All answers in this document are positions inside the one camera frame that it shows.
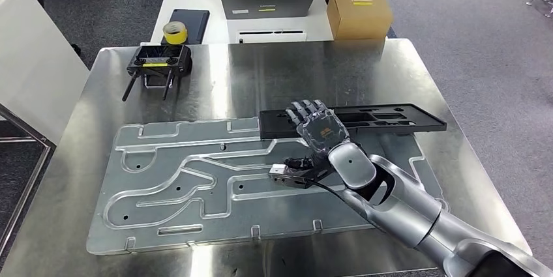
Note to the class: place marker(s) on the black plastic frame part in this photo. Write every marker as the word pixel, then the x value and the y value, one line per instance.
pixel 432 125

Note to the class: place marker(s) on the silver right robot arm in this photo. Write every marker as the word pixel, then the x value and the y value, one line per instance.
pixel 410 214

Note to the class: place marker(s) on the steel workbench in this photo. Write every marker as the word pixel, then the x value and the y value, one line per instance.
pixel 259 76

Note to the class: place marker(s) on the grey laptop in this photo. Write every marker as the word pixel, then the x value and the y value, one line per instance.
pixel 268 3

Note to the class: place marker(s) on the white flat device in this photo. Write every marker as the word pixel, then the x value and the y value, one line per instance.
pixel 272 37

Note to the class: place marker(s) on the dark tablet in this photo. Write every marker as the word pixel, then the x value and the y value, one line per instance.
pixel 194 24

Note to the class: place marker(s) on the yellow tape roll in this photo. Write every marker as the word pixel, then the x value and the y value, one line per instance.
pixel 175 37

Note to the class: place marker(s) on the brown cardboard box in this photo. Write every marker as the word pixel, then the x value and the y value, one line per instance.
pixel 358 18

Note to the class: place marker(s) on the black remote controller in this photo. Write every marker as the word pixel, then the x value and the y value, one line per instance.
pixel 160 57

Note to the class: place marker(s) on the white cabinet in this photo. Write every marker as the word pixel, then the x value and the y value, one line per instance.
pixel 39 50

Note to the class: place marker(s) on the stamped aluminium panel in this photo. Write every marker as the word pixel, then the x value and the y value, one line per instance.
pixel 194 206

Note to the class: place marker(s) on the steel side table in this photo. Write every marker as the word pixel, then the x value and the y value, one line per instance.
pixel 30 128

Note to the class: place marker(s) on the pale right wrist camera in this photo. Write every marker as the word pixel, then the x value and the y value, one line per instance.
pixel 281 175

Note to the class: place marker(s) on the black right camera bracket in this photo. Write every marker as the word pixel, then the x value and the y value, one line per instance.
pixel 313 175

